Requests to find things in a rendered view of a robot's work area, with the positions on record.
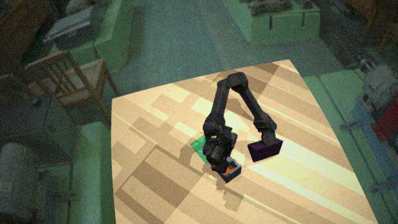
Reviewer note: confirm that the orange l-shaped block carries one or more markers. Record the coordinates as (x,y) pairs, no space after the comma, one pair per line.
(229,170)

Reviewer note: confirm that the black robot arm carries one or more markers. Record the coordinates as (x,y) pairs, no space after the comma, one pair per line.
(214,149)

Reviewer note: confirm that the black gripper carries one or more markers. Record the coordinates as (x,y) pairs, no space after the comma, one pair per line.
(224,164)

